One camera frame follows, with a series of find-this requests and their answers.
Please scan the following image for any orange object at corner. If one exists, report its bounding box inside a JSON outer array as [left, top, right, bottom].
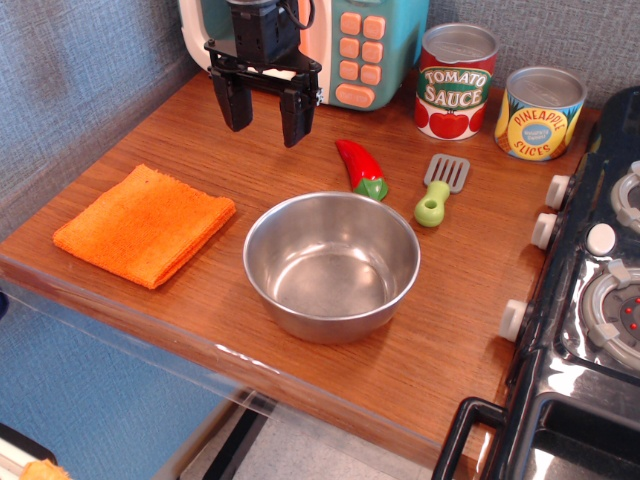
[[19, 459, 71, 480]]

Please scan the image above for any grey stove burner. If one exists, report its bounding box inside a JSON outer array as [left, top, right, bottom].
[[581, 259, 639, 371], [610, 161, 640, 234]]

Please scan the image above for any tomato sauce can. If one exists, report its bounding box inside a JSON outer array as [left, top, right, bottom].
[[414, 23, 499, 140]]

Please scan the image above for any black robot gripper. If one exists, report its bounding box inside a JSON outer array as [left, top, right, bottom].
[[205, 1, 323, 148]]

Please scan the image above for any white stove button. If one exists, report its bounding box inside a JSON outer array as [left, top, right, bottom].
[[586, 223, 616, 256]]

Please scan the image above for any teal toy microwave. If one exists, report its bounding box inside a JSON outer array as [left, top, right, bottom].
[[177, 0, 431, 112]]

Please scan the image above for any black oven door handle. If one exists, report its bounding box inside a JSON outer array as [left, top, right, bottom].
[[432, 397, 506, 480]]

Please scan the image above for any white stove knob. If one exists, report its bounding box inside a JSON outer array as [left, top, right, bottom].
[[499, 299, 528, 342], [545, 175, 571, 210], [531, 213, 557, 250]]

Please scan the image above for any black toy stove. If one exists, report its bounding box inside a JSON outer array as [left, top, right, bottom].
[[477, 87, 639, 479]]

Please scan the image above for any red toy chili pepper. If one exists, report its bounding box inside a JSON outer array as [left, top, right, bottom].
[[335, 139, 389, 201]]

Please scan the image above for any orange folded cloth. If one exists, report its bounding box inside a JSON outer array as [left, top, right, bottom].
[[53, 164, 236, 290]]

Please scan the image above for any pineapple slices can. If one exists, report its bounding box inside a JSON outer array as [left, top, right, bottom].
[[494, 66, 587, 162]]

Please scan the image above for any stainless steel bowl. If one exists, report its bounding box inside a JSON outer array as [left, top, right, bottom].
[[243, 192, 421, 344]]

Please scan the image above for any green handled grey spatula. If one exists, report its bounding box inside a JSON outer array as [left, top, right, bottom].
[[414, 153, 470, 227]]

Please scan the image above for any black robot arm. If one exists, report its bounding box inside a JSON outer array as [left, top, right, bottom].
[[204, 1, 322, 148]]

